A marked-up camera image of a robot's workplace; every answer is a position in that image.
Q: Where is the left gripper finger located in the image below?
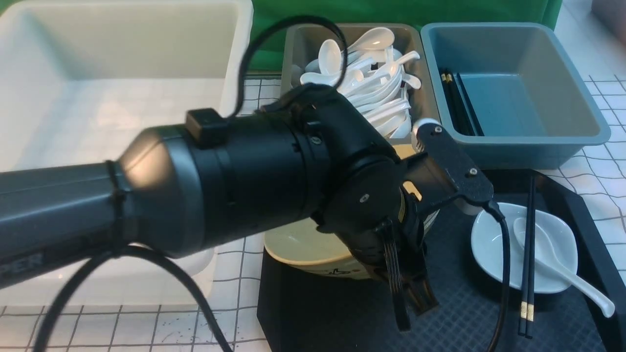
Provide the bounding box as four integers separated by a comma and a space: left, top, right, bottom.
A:
405, 266, 439, 315

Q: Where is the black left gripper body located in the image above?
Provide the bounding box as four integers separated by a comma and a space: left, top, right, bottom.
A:
337, 186, 431, 285

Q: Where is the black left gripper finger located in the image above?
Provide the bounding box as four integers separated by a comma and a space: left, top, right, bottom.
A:
381, 230, 411, 332

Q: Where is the small white sauce dish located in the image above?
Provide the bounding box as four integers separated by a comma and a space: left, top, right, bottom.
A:
471, 202, 579, 294

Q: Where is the yellow noodle bowl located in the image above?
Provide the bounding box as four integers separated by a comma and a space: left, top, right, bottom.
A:
264, 144, 441, 280

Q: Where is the black chopstick gold band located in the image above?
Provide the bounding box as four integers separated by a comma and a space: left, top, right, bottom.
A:
514, 177, 531, 337

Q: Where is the white ceramic soup spoon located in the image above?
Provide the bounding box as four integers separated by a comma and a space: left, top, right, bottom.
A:
514, 218, 615, 318

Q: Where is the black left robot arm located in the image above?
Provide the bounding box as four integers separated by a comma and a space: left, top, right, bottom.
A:
1, 85, 424, 345

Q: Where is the black plastic serving tray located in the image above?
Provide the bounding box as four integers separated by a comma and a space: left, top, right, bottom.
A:
257, 170, 626, 352

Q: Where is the black chopsticks bundle in bin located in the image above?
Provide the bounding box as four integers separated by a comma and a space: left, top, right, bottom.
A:
440, 69, 484, 136

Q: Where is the grey plastic spoon bin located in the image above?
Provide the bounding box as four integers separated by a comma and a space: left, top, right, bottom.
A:
280, 23, 440, 145

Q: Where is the pile of white spoons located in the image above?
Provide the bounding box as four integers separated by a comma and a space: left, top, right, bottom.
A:
298, 27, 421, 139

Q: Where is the blue plastic chopstick bin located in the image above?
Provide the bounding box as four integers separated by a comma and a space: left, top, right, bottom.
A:
420, 22, 612, 170

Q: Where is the large white plastic tub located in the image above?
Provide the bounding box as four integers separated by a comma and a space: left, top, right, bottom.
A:
1, 0, 253, 306

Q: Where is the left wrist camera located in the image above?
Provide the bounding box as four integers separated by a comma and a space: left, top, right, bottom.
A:
405, 118, 494, 216

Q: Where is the black camera cable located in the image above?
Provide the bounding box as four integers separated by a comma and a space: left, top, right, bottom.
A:
32, 15, 512, 352

